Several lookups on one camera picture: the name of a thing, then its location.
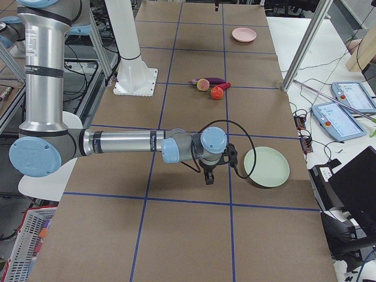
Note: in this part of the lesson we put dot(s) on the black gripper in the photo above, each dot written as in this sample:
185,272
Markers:
207,169

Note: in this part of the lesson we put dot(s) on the red pomegranate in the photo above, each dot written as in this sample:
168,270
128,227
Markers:
216,93

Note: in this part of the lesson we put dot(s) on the purple eggplant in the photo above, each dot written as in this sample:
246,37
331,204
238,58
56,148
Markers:
211,81

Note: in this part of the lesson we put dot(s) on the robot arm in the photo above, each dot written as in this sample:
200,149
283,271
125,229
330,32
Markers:
46,143

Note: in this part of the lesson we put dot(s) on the green plate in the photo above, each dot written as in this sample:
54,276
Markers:
272,168

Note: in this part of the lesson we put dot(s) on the peach fruit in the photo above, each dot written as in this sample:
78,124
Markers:
203,85

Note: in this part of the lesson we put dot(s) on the red chili pepper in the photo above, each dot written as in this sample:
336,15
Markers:
221,87

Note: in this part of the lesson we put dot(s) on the metal rod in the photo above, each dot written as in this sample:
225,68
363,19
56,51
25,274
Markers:
334,100

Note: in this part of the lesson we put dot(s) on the near teach pendant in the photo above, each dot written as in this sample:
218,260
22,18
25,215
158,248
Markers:
337,122

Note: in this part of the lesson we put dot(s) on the teach pendant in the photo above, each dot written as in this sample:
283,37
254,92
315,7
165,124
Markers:
355,95
337,122

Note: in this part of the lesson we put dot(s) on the black laptop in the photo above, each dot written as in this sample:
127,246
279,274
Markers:
354,184

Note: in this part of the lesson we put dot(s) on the pink plate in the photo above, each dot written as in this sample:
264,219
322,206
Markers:
244,35

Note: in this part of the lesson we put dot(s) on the far teach pendant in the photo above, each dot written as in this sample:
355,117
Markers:
355,95

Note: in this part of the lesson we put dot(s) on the white plastic basket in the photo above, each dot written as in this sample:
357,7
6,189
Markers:
29,240

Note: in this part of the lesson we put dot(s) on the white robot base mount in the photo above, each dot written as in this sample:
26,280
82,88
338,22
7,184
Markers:
134,78

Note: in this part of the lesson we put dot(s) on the aluminium frame post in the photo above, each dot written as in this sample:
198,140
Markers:
312,29

